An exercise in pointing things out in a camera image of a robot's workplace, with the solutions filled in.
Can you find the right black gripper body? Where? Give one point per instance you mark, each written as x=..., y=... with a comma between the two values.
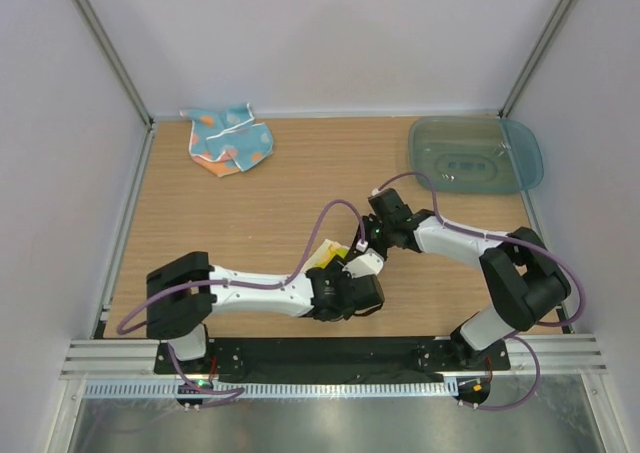
x=377, y=233

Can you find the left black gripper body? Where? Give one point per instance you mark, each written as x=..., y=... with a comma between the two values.
x=336, y=270

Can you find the yellow green patterned towel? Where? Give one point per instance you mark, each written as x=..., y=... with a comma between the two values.
x=325, y=253

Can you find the blue orange dotted towel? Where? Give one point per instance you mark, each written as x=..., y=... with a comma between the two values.
x=228, y=141

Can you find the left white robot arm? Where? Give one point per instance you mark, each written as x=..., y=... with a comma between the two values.
x=178, y=317

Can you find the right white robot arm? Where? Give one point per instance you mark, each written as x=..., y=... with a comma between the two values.
x=523, y=282

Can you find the clear blue plastic tray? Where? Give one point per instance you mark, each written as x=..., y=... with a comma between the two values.
x=474, y=155

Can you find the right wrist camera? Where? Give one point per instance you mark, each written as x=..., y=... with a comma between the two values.
x=389, y=208

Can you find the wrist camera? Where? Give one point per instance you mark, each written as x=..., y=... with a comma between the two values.
x=367, y=295
x=389, y=208

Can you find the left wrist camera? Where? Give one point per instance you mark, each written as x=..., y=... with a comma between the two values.
x=367, y=295

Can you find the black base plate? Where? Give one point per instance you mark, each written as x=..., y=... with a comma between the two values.
x=235, y=356

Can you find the front aluminium rail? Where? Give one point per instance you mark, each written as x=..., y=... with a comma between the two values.
x=122, y=358

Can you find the white slotted cable duct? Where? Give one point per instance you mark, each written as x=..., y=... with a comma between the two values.
x=177, y=389

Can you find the right aluminium frame post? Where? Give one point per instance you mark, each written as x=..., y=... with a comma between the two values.
x=552, y=28

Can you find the aluminium frame post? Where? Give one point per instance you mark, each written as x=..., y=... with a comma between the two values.
x=552, y=28
x=100, y=35

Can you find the left aluminium frame post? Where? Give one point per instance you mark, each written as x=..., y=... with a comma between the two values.
x=100, y=35

